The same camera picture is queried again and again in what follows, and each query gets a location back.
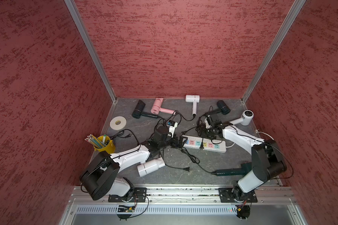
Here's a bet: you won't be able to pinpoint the dark green hair dryer back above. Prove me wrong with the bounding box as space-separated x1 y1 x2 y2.
204 100 231 116

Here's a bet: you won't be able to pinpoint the white round hair dryer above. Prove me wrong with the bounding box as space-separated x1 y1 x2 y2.
230 110 254 126

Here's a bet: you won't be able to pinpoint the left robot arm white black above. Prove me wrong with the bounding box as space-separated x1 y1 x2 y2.
80 126 187 202

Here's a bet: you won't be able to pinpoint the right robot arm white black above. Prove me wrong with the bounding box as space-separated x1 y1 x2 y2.
206 115 287 202

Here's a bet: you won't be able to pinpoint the white power strip coloured sockets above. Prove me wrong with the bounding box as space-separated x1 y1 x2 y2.
183 136 226 153

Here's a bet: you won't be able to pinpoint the white square hair dryer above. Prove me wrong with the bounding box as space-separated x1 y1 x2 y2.
186 95 200 118

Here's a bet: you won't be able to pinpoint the pink hair dryer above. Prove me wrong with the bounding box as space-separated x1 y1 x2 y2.
150 98 175 115

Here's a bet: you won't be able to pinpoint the white hair dryer front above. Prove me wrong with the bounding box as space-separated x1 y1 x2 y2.
137 158 165 177

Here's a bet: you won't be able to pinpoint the black hair dryer far left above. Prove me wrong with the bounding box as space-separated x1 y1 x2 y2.
132 100 159 119

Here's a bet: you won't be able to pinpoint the white tape roll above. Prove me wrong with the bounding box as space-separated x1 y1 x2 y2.
109 116 127 130

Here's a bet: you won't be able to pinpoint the yellow cup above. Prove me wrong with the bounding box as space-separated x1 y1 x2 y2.
94 135 115 154

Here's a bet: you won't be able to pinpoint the bundle of pencils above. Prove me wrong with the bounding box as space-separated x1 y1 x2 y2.
85 134 106 149

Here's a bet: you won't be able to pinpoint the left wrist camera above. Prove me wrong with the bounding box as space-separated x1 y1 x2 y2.
167 120 178 137

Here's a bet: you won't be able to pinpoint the black cord of front green dryer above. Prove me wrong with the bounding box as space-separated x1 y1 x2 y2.
180 146 216 173

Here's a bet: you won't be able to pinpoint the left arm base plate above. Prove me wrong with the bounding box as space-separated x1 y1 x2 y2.
108 187 147 203

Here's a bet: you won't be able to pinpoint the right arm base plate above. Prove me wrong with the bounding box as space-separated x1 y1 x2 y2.
218 187 258 203

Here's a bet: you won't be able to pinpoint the aluminium front rail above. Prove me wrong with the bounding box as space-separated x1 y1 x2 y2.
60 185 307 225

